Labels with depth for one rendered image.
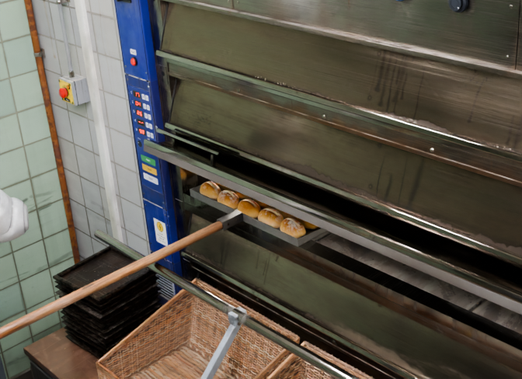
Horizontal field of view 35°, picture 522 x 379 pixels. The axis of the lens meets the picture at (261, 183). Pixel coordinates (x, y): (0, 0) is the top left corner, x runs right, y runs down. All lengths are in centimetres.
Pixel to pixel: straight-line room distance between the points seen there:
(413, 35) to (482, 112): 26
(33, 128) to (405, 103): 199
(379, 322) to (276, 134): 65
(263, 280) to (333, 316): 32
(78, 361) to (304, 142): 135
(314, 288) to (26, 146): 156
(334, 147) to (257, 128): 32
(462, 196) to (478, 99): 27
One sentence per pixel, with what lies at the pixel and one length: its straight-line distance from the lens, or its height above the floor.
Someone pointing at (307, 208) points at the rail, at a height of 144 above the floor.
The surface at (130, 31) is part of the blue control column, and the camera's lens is 295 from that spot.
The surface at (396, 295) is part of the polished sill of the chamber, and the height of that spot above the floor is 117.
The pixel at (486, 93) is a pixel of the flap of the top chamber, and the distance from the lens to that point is 203.
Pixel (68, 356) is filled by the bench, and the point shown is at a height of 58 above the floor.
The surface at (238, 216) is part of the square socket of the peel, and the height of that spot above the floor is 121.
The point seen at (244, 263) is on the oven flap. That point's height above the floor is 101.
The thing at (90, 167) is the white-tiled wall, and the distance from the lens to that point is 359.
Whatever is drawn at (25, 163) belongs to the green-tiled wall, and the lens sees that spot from 374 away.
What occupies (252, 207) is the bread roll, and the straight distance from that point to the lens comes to 281.
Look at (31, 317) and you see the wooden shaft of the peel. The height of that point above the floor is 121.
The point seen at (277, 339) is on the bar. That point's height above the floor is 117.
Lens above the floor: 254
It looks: 26 degrees down
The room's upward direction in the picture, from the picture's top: 4 degrees counter-clockwise
